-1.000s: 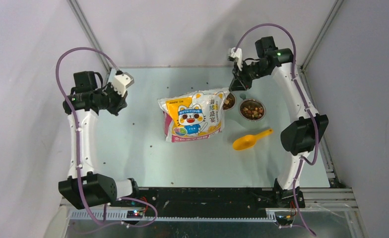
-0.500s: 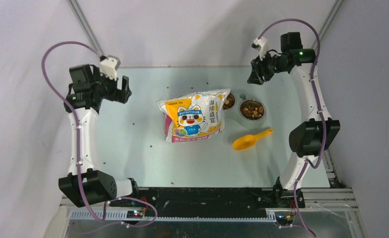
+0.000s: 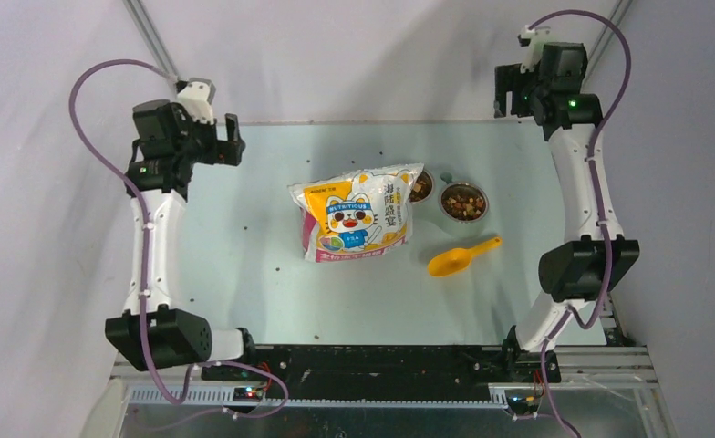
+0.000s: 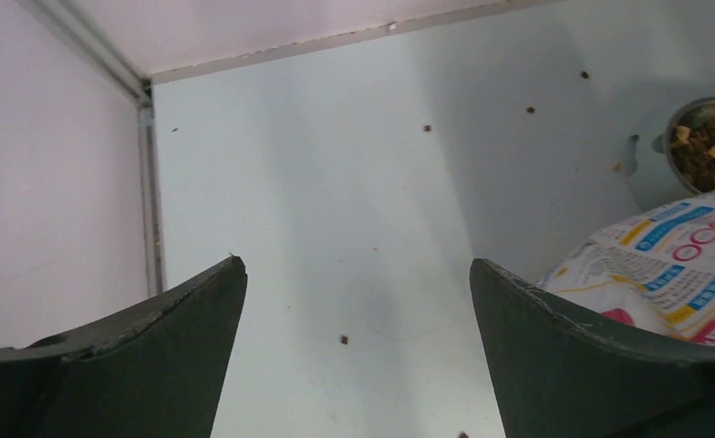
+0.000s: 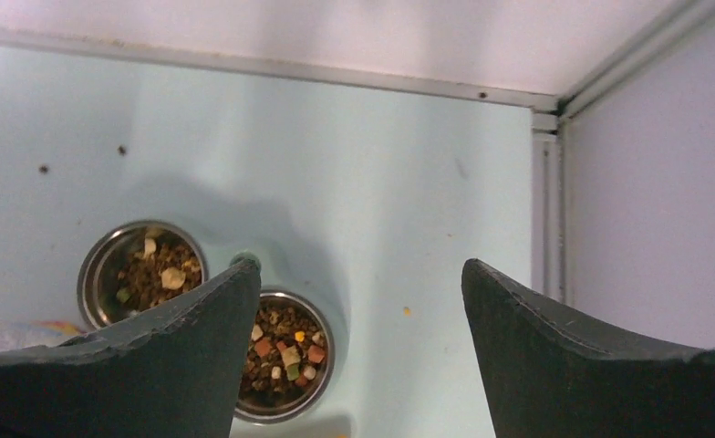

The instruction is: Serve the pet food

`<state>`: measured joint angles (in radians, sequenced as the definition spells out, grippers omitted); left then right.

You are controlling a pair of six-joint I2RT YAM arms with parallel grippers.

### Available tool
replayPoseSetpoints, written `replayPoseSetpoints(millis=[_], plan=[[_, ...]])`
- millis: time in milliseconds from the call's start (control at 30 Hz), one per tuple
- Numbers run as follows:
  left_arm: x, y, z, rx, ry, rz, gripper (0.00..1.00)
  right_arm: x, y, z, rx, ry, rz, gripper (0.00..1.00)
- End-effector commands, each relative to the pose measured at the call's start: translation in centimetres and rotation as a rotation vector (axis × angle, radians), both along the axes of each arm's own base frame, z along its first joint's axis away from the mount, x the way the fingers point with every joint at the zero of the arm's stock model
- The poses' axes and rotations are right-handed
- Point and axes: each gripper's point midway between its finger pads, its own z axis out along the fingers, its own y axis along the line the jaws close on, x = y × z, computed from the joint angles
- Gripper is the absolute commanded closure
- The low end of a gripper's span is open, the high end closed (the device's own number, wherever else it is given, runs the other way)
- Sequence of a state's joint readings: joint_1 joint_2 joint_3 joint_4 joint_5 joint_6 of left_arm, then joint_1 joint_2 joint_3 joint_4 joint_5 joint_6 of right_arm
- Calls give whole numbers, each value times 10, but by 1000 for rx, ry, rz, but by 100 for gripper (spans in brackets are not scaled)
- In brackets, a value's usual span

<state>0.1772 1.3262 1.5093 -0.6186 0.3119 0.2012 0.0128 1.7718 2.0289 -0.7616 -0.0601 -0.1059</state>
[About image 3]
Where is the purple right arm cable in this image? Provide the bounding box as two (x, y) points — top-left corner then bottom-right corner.
(526, 8), (632, 438)

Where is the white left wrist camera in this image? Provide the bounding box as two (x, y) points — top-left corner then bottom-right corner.
(176, 78), (216, 125)

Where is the steel bowl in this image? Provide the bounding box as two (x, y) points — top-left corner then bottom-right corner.
(409, 170), (434, 203)
(439, 182), (490, 223)

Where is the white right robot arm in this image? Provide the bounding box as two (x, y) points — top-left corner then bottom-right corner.
(494, 38), (640, 381)

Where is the yellow plastic scoop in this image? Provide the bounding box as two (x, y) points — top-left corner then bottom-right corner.
(427, 236), (503, 277)

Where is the aluminium frame rail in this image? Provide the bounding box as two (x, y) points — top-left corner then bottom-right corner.
(110, 344), (661, 409)

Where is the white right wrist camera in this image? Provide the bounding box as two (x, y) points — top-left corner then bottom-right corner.
(518, 26), (552, 74)

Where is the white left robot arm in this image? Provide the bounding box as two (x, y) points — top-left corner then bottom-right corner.
(105, 99), (245, 371)

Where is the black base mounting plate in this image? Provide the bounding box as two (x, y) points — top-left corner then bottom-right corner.
(201, 344), (561, 403)

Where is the pet food bag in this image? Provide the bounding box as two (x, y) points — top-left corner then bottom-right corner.
(288, 163), (423, 263)

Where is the right steel bowl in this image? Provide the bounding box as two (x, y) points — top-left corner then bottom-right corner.
(439, 182), (490, 223)

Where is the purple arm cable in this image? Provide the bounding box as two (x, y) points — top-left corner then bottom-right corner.
(526, 8), (632, 438)
(68, 58), (290, 422)

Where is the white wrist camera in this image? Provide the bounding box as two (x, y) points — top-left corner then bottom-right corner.
(176, 78), (216, 125)
(518, 26), (552, 74)

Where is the left steel bowl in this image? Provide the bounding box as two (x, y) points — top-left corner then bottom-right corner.
(409, 170), (434, 203)

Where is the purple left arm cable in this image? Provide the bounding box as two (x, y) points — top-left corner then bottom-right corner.
(68, 58), (290, 422)

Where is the pale green bowl stand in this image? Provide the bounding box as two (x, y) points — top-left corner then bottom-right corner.
(410, 166), (490, 238)

